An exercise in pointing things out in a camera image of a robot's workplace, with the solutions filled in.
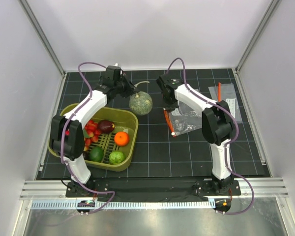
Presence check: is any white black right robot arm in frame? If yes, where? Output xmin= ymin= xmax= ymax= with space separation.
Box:
xmin=156 ymin=74 xmax=235 ymax=195

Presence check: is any dark red apple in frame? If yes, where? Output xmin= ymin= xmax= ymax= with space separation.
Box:
xmin=97 ymin=120 xmax=115 ymax=134

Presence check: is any dark purple fruit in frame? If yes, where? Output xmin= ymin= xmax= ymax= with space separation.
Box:
xmin=83 ymin=151 xmax=90 ymax=161

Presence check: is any netted green melon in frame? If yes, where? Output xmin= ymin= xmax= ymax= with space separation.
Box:
xmin=129 ymin=81 xmax=153 ymax=116

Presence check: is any red strawberry bunch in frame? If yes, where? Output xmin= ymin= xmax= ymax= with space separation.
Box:
xmin=83 ymin=120 xmax=101 ymax=151

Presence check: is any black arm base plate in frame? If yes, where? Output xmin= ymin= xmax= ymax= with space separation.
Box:
xmin=65 ymin=178 xmax=242 ymax=198

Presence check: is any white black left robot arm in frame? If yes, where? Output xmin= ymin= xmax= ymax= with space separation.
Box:
xmin=49 ymin=62 xmax=136 ymax=197

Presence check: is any aluminium front frame rail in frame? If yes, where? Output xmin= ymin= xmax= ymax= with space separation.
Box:
xmin=20 ymin=177 xmax=289 ymax=202

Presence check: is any white slotted cable duct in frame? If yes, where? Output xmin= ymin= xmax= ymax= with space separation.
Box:
xmin=31 ymin=199 xmax=215 ymax=210

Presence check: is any orange tangerine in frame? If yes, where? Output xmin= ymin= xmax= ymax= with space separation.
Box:
xmin=114 ymin=131 xmax=130 ymax=147

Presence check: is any clear zip bag orange zipper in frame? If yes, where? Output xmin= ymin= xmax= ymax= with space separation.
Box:
xmin=163 ymin=100 xmax=212 ymax=137

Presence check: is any green avocado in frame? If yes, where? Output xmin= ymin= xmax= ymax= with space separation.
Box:
xmin=89 ymin=146 xmax=104 ymax=162

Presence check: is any spare clear zip bag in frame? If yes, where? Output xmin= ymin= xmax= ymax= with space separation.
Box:
xmin=208 ymin=83 xmax=242 ymax=123

